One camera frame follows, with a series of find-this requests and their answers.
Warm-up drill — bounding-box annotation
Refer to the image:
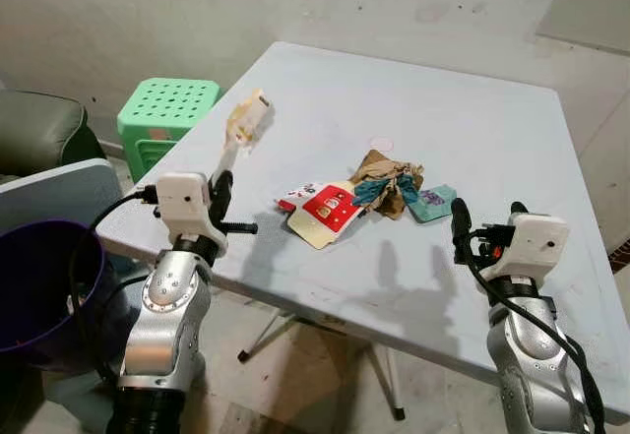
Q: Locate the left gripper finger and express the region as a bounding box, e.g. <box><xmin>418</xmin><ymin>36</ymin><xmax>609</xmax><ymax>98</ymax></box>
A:
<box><xmin>212</xmin><ymin>137</ymin><xmax>244</xmax><ymax>188</ymax></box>

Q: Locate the dark purple rubbish bin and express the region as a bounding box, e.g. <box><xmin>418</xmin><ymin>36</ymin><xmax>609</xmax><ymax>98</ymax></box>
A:
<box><xmin>0</xmin><ymin>218</ymin><xmax>107</xmax><ymax>373</ymax></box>

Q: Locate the teal flat packet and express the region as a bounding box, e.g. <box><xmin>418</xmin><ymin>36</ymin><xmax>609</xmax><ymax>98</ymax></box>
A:
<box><xmin>405</xmin><ymin>183</ymin><xmax>460</xmax><ymax>225</ymax></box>

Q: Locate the green plastic stool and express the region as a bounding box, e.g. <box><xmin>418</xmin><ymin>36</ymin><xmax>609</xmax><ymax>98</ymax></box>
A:
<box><xmin>115</xmin><ymin>77</ymin><xmax>222</xmax><ymax>182</ymax></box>

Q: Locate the brown crumpled paper bag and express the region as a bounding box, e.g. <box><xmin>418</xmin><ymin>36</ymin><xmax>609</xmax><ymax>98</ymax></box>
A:
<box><xmin>348</xmin><ymin>149</ymin><xmax>427</xmax><ymax>221</ymax></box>

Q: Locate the red and white snack packet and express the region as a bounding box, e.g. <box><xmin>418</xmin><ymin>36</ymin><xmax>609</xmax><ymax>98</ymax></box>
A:
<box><xmin>277</xmin><ymin>179</ymin><xmax>364</xmax><ymax>251</ymax></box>

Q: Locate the white metal table leg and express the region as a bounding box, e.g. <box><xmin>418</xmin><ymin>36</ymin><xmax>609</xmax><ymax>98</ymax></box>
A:
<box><xmin>237</xmin><ymin>306</ymin><xmax>298</xmax><ymax>365</ymax></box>
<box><xmin>368</xmin><ymin>341</ymin><xmax>408</xmax><ymax>423</ymax></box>

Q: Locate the grey-blue plastic chair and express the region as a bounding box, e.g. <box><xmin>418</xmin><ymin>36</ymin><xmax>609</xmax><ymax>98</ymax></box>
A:
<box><xmin>0</xmin><ymin>157</ymin><xmax>127</xmax><ymax>260</ymax></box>

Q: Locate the dark green armchair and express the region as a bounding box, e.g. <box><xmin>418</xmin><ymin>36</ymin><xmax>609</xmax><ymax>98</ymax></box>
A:
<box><xmin>0</xmin><ymin>90</ymin><xmax>106</xmax><ymax>182</ymax></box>

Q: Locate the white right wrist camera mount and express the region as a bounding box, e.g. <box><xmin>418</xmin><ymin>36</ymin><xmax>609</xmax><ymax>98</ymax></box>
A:
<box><xmin>478</xmin><ymin>213</ymin><xmax>571</xmax><ymax>280</ymax></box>

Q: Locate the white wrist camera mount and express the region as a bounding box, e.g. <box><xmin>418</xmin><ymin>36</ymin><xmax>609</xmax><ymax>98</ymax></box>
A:
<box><xmin>155</xmin><ymin>171</ymin><xmax>230</xmax><ymax>259</ymax></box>
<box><xmin>478</xmin><ymin>213</ymin><xmax>571</xmax><ymax>280</ymax></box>

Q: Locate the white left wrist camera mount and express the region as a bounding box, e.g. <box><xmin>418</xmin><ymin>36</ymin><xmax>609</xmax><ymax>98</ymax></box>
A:
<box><xmin>155</xmin><ymin>171</ymin><xmax>230</xmax><ymax>259</ymax></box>

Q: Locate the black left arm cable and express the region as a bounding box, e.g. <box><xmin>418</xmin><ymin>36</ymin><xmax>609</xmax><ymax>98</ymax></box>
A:
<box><xmin>67</xmin><ymin>185</ymin><xmax>160</xmax><ymax>358</ymax></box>

